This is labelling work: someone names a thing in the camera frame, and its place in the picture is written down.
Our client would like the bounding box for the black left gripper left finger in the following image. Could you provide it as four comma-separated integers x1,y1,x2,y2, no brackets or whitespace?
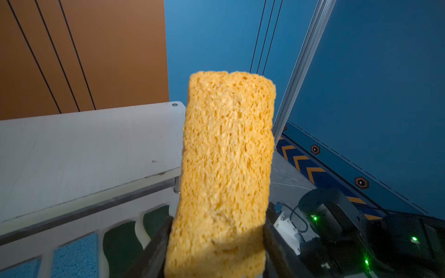
124,216,173,278

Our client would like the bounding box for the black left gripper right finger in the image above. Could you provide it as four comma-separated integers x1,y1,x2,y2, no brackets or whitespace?
263,216,298,278

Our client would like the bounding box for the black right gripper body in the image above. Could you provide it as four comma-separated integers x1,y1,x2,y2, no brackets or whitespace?
299,189,382,278

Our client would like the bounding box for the green yellow scouring sponge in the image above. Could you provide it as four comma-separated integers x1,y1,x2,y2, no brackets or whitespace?
103,221,143,278
143,205,170,239

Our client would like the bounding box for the orange yellow sponge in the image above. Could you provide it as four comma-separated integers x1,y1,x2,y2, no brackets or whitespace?
164,71,276,278

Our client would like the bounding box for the blue sponge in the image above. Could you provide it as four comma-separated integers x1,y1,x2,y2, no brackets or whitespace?
1,258,41,278
51,234,99,278

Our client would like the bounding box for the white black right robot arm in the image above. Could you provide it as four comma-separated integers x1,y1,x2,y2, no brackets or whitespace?
299,189,445,278

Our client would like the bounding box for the white two-tier shelf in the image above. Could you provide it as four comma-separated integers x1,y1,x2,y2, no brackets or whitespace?
1,102,185,278

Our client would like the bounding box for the right aluminium corner post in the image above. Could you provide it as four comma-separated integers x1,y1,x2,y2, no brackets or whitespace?
272,0,336,145

